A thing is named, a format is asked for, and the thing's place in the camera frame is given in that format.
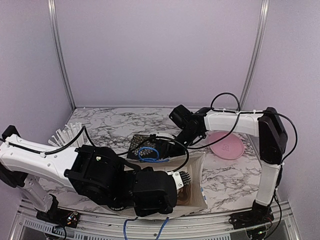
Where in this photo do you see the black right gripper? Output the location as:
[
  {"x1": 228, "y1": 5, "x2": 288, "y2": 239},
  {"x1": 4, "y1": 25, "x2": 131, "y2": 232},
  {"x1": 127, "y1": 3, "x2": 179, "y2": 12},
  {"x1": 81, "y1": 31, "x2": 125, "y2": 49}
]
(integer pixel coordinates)
[{"x1": 162, "y1": 127, "x2": 201, "y2": 166}]

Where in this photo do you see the blue checkered paper bag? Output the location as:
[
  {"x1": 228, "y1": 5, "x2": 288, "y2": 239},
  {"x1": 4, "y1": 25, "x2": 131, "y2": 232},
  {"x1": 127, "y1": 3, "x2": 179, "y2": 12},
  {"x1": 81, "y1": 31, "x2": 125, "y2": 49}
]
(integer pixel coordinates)
[{"x1": 109, "y1": 146, "x2": 210, "y2": 240}]

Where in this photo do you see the brown cardboard cup carrier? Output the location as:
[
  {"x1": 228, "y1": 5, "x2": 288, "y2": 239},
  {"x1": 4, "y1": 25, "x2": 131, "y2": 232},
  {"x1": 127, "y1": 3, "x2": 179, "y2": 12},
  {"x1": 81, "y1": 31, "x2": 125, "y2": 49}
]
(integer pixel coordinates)
[{"x1": 176, "y1": 184, "x2": 192, "y2": 206}]

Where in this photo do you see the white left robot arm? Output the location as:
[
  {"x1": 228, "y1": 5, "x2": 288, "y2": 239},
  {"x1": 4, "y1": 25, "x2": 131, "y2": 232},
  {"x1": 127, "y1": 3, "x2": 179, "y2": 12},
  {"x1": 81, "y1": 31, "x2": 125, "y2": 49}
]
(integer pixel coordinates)
[{"x1": 0, "y1": 125, "x2": 184, "y2": 223}]

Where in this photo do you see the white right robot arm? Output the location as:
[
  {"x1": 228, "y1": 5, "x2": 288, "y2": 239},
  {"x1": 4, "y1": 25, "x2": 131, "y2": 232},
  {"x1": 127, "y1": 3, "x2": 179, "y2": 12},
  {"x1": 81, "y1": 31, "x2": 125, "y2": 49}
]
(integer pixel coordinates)
[{"x1": 169, "y1": 104, "x2": 288, "y2": 224}]

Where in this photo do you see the pink round plate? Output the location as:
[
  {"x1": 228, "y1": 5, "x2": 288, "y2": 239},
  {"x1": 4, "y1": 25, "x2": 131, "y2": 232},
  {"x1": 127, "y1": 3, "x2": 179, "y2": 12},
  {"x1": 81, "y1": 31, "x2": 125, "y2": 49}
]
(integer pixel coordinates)
[{"x1": 210, "y1": 133, "x2": 245, "y2": 160}]

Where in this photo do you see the black floral square plate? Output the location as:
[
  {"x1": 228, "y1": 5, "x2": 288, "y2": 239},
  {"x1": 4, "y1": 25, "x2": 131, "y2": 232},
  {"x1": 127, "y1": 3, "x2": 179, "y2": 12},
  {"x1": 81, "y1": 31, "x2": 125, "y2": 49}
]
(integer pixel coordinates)
[{"x1": 126, "y1": 134, "x2": 175, "y2": 161}]

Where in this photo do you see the bundle of wrapped straws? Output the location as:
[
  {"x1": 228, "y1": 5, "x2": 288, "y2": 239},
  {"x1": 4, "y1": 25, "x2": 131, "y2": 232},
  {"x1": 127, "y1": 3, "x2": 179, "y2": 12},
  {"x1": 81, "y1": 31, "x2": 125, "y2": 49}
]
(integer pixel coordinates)
[{"x1": 47, "y1": 122, "x2": 83, "y2": 147}]

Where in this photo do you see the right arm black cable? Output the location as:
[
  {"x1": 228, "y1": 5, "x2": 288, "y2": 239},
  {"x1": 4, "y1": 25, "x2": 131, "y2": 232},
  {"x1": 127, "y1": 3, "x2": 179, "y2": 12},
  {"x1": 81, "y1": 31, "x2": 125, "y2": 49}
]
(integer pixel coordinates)
[{"x1": 187, "y1": 92, "x2": 300, "y2": 163}]

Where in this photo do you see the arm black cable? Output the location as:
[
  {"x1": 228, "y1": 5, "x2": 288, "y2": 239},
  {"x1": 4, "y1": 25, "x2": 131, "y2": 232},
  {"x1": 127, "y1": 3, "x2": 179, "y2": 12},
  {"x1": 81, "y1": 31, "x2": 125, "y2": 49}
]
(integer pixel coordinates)
[
  {"x1": 0, "y1": 126, "x2": 191, "y2": 173},
  {"x1": 187, "y1": 92, "x2": 300, "y2": 163}
]

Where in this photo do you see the aluminium frame post right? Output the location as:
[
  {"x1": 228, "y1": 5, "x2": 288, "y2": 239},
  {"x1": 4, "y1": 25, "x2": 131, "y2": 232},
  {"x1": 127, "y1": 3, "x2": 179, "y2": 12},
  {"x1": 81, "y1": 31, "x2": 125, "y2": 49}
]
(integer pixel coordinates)
[{"x1": 239, "y1": 0, "x2": 270, "y2": 109}]

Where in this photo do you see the aluminium frame post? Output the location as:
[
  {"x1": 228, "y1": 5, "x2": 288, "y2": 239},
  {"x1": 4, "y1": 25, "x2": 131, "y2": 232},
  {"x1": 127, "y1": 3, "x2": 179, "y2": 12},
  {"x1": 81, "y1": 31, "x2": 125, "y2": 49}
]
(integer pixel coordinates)
[
  {"x1": 47, "y1": 0, "x2": 76, "y2": 111},
  {"x1": 239, "y1": 0, "x2": 270, "y2": 109}
]

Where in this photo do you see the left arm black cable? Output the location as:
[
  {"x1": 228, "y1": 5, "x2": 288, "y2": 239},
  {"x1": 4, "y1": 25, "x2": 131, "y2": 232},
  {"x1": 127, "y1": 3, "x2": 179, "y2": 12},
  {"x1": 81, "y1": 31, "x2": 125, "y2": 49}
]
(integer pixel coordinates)
[{"x1": 0, "y1": 126, "x2": 191, "y2": 173}]

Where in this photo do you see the aluminium front rail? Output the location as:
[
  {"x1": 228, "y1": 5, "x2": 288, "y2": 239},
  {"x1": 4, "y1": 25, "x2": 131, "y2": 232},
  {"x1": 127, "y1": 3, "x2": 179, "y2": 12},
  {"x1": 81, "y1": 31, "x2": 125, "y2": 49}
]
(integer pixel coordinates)
[{"x1": 8, "y1": 199, "x2": 301, "y2": 240}]

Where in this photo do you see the aluminium frame post left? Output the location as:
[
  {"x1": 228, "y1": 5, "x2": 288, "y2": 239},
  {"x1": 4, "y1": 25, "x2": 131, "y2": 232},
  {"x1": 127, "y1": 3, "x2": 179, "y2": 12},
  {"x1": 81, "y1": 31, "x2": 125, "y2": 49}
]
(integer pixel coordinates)
[{"x1": 47, "y1": 0, "x2": 76, "y2": 111}]

